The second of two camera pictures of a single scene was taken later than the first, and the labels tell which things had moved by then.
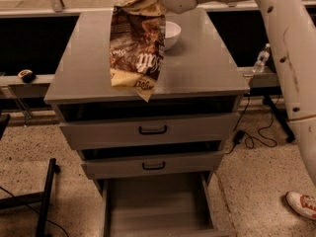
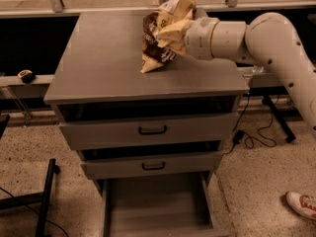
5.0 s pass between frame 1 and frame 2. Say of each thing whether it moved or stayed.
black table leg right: stayed
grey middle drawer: stayed
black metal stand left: stayed
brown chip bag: moved
